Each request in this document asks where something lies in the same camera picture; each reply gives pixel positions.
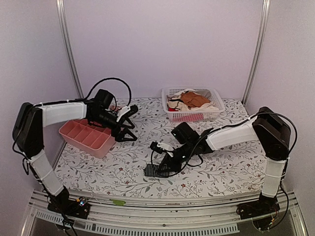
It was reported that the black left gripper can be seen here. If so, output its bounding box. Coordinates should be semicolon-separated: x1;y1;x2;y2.
92;110;138;143

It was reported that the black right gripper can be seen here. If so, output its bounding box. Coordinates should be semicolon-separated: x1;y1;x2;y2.
158;141;195;172

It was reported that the navy striped underwear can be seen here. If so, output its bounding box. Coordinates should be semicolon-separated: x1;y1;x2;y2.
143;164;158;177

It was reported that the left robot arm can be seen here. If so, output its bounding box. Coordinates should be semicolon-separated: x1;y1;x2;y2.
12;89;138;213

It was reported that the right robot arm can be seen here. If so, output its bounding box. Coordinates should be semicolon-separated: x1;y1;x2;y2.
150;106;297;214

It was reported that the red patterned bowl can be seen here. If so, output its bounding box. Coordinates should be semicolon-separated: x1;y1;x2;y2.
109;105;122;112

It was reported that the pink plastic divider box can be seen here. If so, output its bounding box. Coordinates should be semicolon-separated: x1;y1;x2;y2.
59;119;116;159

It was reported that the green leaf scrap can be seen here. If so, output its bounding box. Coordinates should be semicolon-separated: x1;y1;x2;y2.
110;199;126;206

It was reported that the white plastic laundry basket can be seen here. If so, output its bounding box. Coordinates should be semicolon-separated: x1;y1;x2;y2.
161;87;225;122

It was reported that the pile of clothes in basket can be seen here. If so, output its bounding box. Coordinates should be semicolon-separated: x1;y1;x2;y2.
167;89;219;112

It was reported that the floral table mat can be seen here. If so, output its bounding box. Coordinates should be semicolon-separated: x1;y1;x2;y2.
55;98;267;199

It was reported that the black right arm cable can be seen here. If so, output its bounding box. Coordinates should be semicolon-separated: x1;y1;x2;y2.
150;137;210;177

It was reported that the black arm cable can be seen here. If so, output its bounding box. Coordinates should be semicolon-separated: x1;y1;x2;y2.
85;77;132;106
150;137;210;177

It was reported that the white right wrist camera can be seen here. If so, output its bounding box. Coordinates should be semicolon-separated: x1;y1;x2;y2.
150;142;175;157

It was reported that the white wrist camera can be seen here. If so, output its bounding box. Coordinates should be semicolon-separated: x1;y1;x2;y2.
150;142;175;157
116;105;138;122

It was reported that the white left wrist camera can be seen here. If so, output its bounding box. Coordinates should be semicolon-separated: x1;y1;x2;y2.
116;105;138;122

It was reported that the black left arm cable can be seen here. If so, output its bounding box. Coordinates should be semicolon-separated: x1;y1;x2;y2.
85;77;132;106

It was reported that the front aluminium rail base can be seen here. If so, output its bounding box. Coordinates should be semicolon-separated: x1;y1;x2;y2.
21;189;308;236

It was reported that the left aluminium frame post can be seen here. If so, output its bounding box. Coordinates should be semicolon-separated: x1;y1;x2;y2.
56;0;84;98

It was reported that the aluminium frame post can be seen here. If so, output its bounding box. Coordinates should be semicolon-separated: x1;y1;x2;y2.
242;0;271;106
56;0;84;98

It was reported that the right aluminium frame post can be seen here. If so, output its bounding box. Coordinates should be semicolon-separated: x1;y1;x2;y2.
242;0;271;106

